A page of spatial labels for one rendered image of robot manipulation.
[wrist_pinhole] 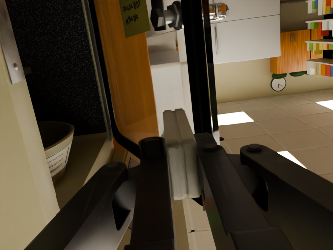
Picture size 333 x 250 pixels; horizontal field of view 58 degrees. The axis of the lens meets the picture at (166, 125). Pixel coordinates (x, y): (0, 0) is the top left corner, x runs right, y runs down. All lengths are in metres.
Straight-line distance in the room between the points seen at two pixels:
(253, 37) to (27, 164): 5.16
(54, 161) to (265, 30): 5.13
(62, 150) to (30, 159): 0.12
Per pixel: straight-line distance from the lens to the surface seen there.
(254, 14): 5.34
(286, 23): 6.24
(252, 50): 5.34
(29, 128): 0.26
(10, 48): 0.25
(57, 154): 0.37
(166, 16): 0.28
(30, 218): 0.28
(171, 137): 0.15
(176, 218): 0.49
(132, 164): 0.52
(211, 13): 0.31
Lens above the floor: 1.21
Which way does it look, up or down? 17 degrees up
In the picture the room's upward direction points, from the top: 173 degrees clockwise
